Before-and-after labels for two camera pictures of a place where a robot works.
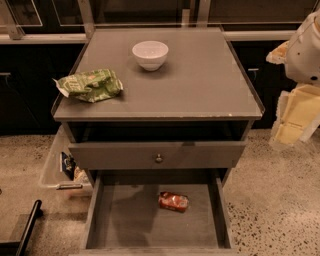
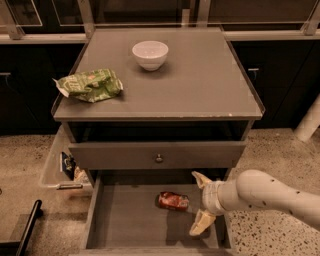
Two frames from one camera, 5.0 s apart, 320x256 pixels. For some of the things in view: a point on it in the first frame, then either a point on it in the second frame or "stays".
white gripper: x=304 y=55 to x=209 y=197
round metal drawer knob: x=159 y=159 stays
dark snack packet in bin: x=68 y=165 stays
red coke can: x=173 y=202 stays
